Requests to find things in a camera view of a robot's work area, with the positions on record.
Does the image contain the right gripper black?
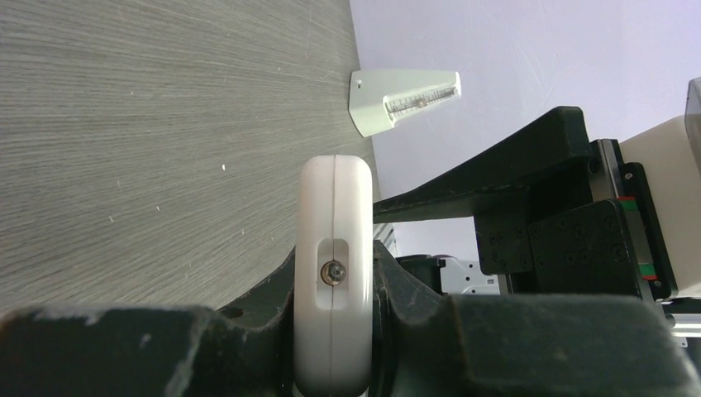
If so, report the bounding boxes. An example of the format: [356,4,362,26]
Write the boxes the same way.
[373,106,678,299]

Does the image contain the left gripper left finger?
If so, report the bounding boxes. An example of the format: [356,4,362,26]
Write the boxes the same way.
[1,256,294,396]

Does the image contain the small white remote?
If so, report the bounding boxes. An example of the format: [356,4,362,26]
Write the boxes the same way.
[293,155,373,396]

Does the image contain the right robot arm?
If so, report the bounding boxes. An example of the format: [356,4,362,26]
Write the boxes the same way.
[374,106,678,303]

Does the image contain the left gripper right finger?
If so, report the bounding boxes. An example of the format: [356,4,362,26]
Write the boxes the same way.
[372,242,700,396]

